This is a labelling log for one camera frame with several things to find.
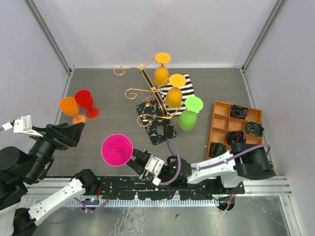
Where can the yellow wine glass cluster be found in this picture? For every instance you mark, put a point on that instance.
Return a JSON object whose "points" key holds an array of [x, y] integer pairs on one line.
{"points": [[161, 73]]}

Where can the red plastic wine glass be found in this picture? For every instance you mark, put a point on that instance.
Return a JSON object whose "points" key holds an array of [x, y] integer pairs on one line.
{"points": [[85, 100]]}

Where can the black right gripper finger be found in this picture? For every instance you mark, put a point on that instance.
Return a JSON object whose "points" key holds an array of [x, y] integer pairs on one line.
{"points": [[137, 165], [141, 156]]}

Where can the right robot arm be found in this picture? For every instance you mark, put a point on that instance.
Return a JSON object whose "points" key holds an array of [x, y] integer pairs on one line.
{"points": [[242, 161]]}

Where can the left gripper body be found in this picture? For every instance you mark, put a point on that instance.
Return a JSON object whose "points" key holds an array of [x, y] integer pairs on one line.
{"points": [[45, 147]]}

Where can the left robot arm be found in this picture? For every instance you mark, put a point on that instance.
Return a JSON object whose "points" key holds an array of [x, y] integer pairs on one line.
{"points": [[19, 169]]}

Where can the aluminium frame rail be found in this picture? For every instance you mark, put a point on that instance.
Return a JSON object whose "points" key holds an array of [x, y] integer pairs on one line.
{"points": [[37, 193]]}

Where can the rolled dark sock middle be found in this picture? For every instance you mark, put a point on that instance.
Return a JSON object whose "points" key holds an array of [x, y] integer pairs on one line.
{"points": [[234, 137]]}

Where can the orange plastic wine glass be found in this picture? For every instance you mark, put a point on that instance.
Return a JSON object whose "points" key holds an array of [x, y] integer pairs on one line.
{"points": [[70, 108]]}

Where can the black white striped cloth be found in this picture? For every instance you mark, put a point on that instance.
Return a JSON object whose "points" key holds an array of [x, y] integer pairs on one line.
{"points": [[187, 91]]}

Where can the rolled dark sock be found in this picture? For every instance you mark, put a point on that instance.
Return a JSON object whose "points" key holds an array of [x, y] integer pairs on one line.
{"points": [[234, 137], [217, 149], [254, 129], [237, 111]]}

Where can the gold wine glass rack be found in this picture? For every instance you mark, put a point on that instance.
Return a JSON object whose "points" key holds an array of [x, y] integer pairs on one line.
{"points": [[153, 115]]}

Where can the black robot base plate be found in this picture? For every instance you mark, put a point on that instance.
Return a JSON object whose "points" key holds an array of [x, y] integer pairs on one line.
{"points": [[129, 187]]}

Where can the rolled dark sock top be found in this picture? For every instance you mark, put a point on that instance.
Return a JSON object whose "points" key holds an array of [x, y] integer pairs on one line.
{"points": [[237, 111]]}

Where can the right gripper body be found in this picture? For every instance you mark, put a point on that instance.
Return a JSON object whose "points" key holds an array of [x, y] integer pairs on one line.
{"points": [[145, 172]]}

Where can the orange wooden compartment tray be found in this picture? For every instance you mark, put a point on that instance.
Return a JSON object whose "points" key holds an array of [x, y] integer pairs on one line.
{"points": [[231, 124]]}

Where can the pink plastic wine glass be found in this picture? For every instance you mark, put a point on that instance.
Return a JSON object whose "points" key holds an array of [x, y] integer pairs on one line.
{"points": [[116, 150]]}

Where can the rolled dark sock bottom left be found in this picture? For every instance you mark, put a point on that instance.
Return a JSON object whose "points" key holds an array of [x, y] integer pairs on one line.
{"points": [[217, 149]]}

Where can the green plastic wine glass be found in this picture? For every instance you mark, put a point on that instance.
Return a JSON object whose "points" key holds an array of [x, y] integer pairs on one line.
{"points": [[188, 118]]}

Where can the rolled dark sock right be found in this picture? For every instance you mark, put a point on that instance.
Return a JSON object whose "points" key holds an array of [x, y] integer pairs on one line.
{"points": [[254, 129]]}

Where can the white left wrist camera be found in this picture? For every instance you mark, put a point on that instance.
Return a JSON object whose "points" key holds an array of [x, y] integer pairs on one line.
{"points": [[23, 124]]}

